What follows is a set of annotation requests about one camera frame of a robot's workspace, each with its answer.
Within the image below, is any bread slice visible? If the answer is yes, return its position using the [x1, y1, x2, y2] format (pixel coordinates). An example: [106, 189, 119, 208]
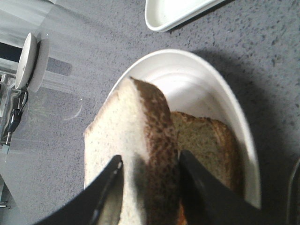
[170, 111, 246, 225]
[84, 78, 180, 225]

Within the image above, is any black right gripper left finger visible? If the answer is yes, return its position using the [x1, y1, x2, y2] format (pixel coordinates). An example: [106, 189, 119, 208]
[36, 155, 124, 225]

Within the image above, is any white round plate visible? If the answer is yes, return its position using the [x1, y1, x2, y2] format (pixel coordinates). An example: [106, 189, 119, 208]
[108, 50, 261, 208]

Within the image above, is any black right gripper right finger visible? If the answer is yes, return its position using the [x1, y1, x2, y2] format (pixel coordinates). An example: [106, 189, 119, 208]
[179, 150, 286, 225]

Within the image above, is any black cable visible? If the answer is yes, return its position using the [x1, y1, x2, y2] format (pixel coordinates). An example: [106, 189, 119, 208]
[6, 90, 30, 145]

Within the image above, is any white round disc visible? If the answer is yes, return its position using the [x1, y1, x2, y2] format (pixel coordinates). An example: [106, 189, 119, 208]
[15, 33, 50, 93]

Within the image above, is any white bear tray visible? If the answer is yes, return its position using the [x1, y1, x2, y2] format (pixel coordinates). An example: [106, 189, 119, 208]
[144, 0, 231, 32]

